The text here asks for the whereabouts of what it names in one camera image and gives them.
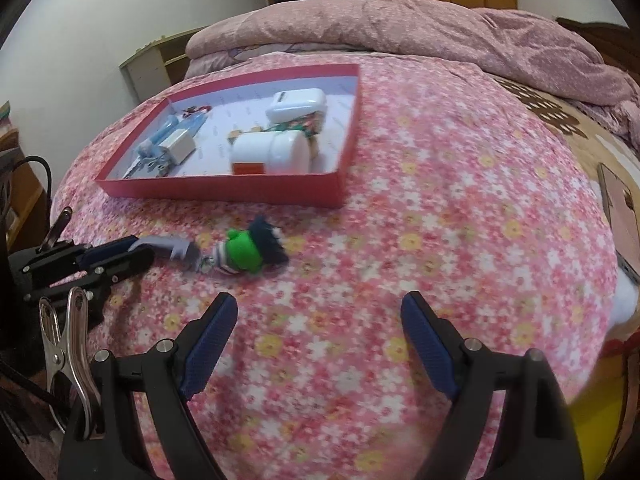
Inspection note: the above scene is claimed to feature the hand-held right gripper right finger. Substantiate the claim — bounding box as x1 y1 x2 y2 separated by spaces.
400 291 583 480

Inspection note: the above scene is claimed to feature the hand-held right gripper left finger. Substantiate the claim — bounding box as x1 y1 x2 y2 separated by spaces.
57 292 239 480

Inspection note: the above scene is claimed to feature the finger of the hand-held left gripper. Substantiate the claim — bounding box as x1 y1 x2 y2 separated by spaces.
87 247 155 286
75 235 141 268

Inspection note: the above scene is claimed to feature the green figure keychain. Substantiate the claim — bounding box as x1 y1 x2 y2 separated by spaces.
137 215 291 277

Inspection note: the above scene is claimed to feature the red cardboard box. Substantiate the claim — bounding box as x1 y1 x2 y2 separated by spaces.
94 63 362 208

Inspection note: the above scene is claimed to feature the white earbud case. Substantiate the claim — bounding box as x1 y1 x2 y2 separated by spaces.
265 88 328 123

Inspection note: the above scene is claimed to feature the metal spring clip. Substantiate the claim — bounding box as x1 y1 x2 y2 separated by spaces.
39 287 103 438
42 207 73 251

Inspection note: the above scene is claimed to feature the white charger plug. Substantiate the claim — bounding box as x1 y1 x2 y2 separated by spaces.
160 130 197 166

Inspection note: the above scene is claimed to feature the light blue tube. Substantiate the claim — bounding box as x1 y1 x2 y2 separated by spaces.
137 114 208 158

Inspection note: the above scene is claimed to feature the pink floral cloth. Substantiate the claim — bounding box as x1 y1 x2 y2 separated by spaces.
25 55 618 480

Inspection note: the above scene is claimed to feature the beige bedside shelf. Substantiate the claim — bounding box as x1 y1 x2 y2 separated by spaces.
119 27 208 106

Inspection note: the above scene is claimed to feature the white plastic jar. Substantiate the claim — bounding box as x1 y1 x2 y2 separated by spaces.
231 130 312 176

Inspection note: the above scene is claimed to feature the yellow cloth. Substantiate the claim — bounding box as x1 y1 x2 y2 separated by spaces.
570 355 631 480

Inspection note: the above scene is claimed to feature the white plush toy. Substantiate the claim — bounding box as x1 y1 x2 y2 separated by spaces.
605 265 640 331

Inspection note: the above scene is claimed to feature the pink quilt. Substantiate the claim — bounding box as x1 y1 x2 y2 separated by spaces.
185 0 640 136

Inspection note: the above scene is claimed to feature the dark wooden headboard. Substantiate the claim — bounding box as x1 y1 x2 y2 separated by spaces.
557 16 631 68

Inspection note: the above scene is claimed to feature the black cable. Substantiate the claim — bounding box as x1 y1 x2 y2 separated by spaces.
12 156 55 211

